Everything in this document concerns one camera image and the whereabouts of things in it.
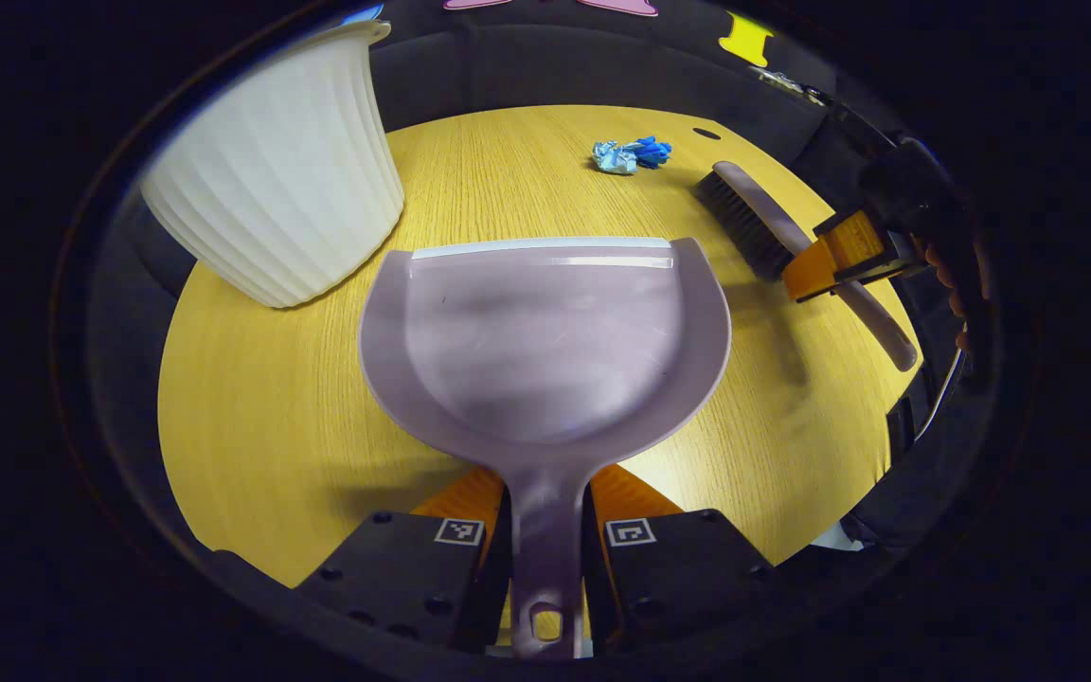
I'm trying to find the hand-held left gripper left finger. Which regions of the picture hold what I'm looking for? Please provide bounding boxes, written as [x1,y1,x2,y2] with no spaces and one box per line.
[295,464,513,655]

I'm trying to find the dark metal stand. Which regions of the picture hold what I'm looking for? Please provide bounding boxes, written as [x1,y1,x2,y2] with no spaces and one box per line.
[886,349,973,465]

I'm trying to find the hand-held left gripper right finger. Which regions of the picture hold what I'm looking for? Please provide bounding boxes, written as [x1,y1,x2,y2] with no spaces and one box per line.
[583,464,774,655]

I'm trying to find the light blue paper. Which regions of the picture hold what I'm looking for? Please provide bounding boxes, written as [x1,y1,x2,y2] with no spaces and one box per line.
[591,140,639,176]

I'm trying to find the dark blue paper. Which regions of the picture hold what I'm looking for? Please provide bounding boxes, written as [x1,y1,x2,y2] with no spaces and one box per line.
[623,135,673,170]

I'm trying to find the pale pink dustpan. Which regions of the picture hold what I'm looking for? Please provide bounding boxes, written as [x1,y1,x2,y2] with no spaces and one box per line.
[358,236,733,660]

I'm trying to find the wooden desktop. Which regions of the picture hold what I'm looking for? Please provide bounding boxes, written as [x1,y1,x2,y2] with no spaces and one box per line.
[157,104,925,588]

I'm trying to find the small pale pink broom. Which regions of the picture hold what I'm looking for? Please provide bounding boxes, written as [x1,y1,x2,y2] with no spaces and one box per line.
[694,160,920,372]

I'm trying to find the white ribbed garbage bin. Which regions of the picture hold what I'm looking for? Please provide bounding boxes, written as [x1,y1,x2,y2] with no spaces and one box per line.
[140,21,406,310]

